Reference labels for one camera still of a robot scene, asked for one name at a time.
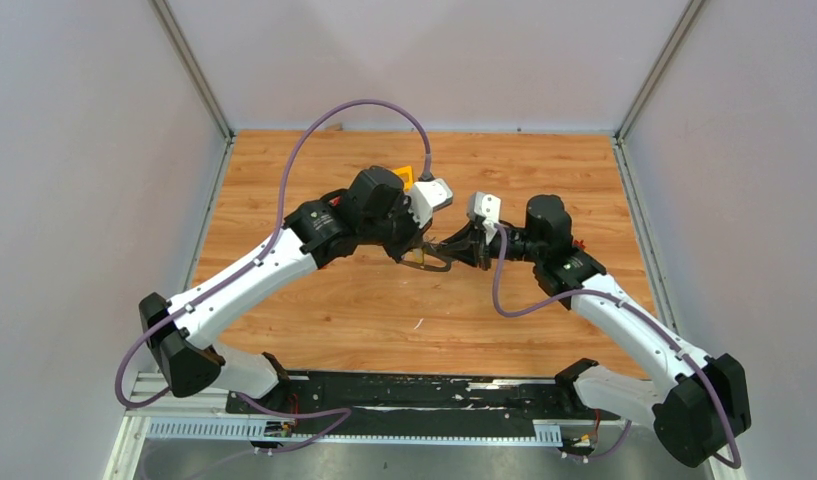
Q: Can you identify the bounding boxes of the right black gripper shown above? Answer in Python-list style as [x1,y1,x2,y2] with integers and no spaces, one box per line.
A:
[436,220,543,271]

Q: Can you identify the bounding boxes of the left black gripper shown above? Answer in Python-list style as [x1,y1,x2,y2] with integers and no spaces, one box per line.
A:
[361,193,435,265]

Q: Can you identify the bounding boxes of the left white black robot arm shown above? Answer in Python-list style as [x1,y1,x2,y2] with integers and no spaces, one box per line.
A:
[139,166,452,413]

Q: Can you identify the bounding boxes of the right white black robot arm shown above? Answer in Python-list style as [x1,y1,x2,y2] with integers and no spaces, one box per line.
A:
[428,192,752,470]

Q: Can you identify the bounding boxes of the yellow triangular plastic piece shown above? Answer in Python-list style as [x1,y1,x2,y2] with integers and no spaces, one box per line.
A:
[392,166,415,193]

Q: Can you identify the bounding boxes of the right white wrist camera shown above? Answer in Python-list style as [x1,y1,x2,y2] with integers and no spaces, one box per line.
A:
[466,191,502,245]

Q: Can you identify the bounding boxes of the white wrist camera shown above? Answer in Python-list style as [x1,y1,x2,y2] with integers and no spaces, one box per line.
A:
[466,191,502,245]
[407,178,454,228]

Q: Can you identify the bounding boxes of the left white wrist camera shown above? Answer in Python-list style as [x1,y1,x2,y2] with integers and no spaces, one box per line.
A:
[407,178,454,228]

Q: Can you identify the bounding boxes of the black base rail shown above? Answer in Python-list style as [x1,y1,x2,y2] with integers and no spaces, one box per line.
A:
[262,370,618,438]

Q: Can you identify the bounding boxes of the grey slotted cable duct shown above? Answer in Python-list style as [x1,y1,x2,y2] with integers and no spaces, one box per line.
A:
[146,418,564,446]

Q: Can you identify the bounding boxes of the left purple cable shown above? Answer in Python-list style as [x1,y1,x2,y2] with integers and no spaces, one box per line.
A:
[114,99,436,456]

